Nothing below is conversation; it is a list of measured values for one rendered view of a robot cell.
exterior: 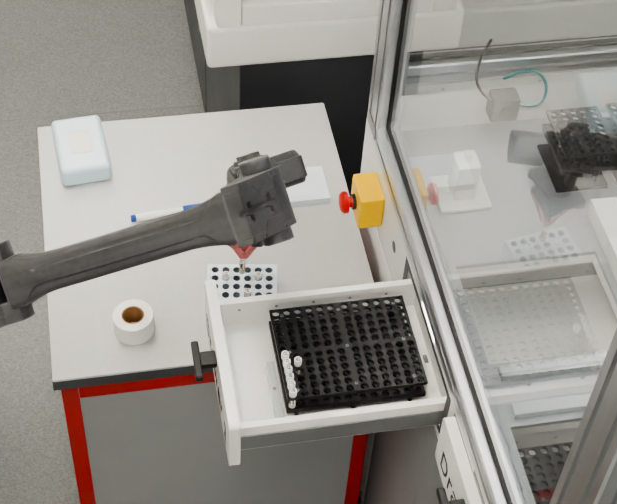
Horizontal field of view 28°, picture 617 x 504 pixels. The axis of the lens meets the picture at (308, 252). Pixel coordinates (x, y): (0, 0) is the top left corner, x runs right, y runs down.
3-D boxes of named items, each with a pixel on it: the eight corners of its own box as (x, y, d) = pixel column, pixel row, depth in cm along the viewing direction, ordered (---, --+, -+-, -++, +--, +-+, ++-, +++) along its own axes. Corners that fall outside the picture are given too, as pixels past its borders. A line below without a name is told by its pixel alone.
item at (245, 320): (239, 452, 193) (239, 430, 188) (216, 321, 209) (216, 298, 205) (488, 419, 199) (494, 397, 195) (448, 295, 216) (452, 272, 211)
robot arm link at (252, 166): (231, 167, 156) (258, 250, 157) (275, 152, 156) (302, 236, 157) (230, 154, 198) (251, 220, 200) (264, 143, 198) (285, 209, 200)
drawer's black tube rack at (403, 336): (286, 422, 197) (287, 399, 192) (268, 334, 208) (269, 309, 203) (423, 405, 200) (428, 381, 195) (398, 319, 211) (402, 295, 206)
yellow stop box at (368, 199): (354, 230, 224) (357, 202, 218) (346, 201, 228) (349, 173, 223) (382, 227, 225) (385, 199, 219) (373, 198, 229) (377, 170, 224)
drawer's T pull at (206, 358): (196, 383, 193) (196, 378, 192) (190, 345, 198) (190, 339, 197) (219, 380, 194) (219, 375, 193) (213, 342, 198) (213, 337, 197)
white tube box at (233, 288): (206, 314, 220) (206, 300, 217) (207, 277, 225) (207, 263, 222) (277, 314, 220) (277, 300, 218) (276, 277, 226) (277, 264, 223)
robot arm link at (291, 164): (242, 156, 193) (259, 210, 194) (309, 134, 197) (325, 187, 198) (220, 160, 205) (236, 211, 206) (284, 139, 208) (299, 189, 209)
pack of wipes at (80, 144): (113, 181, 240) (111, 164, 236) (63, 189, 238) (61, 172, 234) (100, 128, 249) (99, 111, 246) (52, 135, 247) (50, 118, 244)
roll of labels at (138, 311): (106, 338, 215) (105, 323, 212) (124, 308, 220) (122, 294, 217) (144, 350, 214) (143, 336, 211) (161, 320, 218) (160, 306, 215)
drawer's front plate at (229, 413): (229, 467, 193) (229, 428, 185) (205, 320, 211) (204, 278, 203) (240, 466, 193) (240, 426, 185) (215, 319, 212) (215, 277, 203)
